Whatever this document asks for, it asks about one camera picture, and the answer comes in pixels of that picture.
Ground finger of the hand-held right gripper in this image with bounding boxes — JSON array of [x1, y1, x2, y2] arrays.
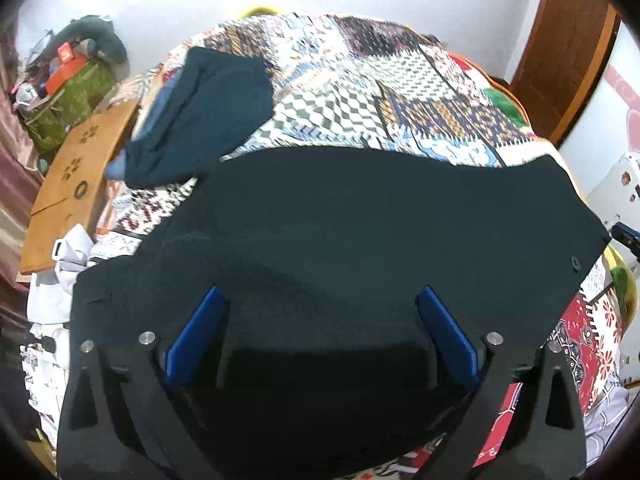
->
[[611, 220, 640, 266]]

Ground pile of household clutter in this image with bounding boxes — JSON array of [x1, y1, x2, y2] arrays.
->
[[10, 30, 66, 111]]

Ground striped red brown curtain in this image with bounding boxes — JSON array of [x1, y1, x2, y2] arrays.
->
[[0, 25, 46, 286]]

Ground grey long pillow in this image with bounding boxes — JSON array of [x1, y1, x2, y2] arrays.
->
[[52, 16, 130, 65]]

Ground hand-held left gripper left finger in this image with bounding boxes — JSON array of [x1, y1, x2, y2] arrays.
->
[[57, 286, 231, 480]]

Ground striped beige cloth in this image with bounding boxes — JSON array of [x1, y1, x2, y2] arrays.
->
[[112, 62, 171, 111]]

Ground white clothes pile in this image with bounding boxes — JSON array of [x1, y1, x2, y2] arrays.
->
[[22, 225, 96, 441]]

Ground dark teal folded pants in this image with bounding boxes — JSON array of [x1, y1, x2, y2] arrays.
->
[[122, 47, 275, 187]]

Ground blue jeans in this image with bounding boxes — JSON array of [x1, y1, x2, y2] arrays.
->
[[104, 67, 191, 181]]

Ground green patterned storage bag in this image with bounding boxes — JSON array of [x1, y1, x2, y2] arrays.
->
[[22, 57, 118, 158]]

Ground orange box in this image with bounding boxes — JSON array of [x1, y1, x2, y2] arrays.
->
[[46, 57, 86, 95]]

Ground brown wooden door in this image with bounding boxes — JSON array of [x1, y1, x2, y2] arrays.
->
[[510, 0, 621, 146]]

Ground patchwork printed blanket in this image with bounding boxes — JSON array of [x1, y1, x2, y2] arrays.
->
[[95, 12, 631, 480]]

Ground black pants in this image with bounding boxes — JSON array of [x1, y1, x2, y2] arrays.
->
[[57, 142, 612, 480]]

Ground white wardrobe door pink decals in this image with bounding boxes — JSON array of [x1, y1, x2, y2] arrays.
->
[[557, 20, 640, 196]]

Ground wooden board with flower cutouts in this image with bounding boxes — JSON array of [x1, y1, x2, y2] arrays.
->
[[19, 101, 138, 276]]

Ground white box with stickers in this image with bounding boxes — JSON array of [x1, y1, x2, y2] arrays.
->
[[585, 152, 640, 241]]

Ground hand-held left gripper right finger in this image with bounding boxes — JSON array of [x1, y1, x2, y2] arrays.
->
[[416, 286, 587, 480]]

